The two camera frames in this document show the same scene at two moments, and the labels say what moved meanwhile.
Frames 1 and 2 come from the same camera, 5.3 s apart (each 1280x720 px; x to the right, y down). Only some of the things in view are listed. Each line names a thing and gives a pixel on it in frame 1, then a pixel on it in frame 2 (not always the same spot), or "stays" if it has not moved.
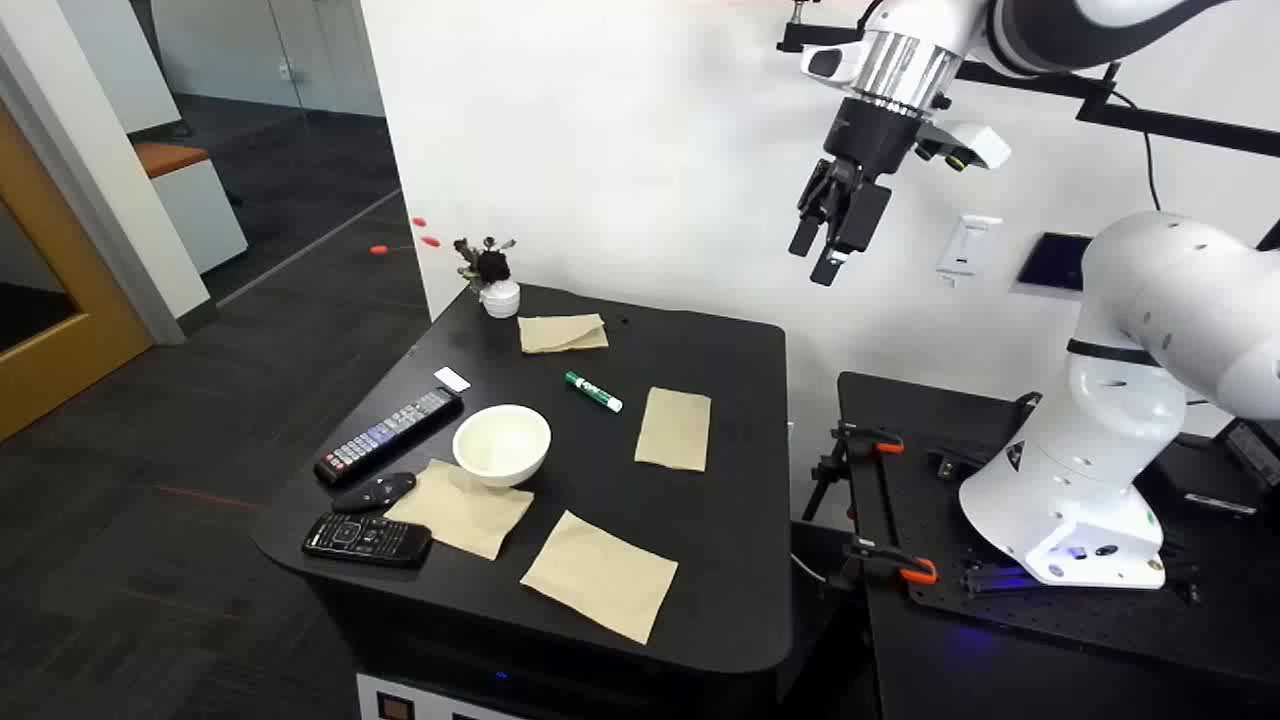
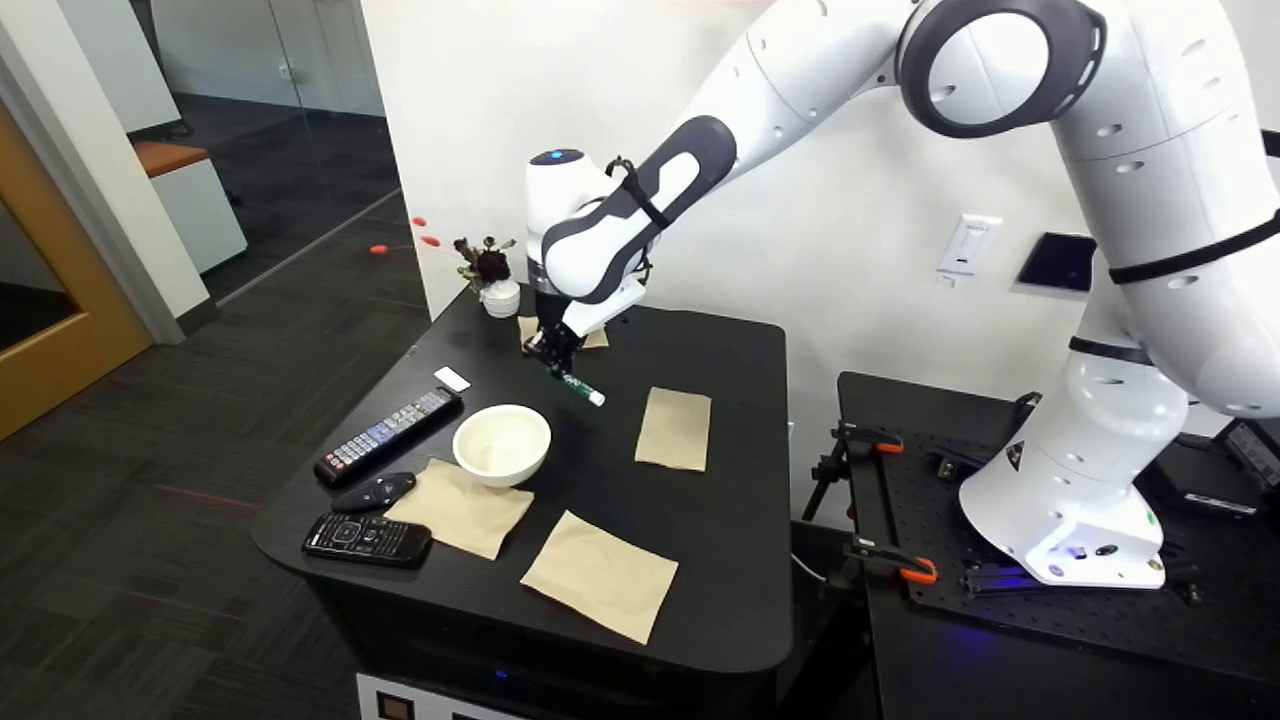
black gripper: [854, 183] to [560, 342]
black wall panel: [1058, 262] stays
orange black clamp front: [863, 555] stays
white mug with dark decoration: [491, 265] stays
